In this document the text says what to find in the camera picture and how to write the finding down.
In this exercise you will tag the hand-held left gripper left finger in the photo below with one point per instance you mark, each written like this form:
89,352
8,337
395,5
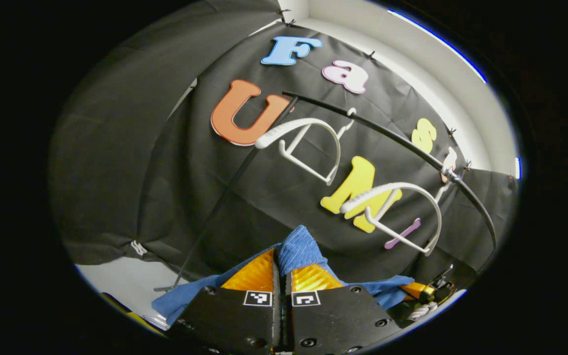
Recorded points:
225,320

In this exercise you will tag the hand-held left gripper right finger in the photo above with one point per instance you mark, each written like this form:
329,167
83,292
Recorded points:
338,320

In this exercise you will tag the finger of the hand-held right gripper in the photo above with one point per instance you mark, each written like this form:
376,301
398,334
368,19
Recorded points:
419,290

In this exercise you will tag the white plastic hanger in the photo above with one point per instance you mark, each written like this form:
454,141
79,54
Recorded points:
284,130
363,199

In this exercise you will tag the black clothes rail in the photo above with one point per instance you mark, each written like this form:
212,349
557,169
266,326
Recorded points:
377,131

